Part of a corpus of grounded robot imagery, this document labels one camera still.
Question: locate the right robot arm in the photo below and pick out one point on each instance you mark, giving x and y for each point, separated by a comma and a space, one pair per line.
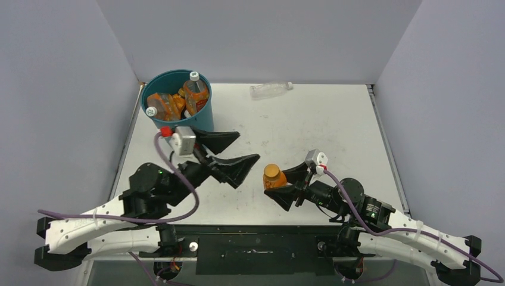
370, 226

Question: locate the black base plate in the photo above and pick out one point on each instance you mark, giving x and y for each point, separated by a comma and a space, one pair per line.
261, 249

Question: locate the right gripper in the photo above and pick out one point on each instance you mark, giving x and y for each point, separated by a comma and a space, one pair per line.
300, 181

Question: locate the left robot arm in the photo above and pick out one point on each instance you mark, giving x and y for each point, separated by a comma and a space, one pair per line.
141, 219

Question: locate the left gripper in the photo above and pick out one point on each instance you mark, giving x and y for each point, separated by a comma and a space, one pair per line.
234, 170

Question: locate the clear crushed bottle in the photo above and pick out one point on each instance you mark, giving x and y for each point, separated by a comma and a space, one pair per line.
269, 90

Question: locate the aluminium frame rail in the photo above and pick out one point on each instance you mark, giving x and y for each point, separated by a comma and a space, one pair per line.
392, 163

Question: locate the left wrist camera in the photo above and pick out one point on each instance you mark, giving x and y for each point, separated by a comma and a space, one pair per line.
182, 139

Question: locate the large orange tea bottle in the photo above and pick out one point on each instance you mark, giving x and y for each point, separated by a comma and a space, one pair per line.
196, 93

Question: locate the teal plastic bin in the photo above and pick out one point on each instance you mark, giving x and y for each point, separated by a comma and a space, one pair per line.
171, 82

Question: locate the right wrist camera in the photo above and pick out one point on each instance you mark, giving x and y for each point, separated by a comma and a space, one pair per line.
316, 161

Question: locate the orange juice bottle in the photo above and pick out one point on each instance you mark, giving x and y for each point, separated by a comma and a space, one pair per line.
273, 177
180, 104

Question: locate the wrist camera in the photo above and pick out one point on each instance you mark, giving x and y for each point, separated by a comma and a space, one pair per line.
182, 139
316, 161

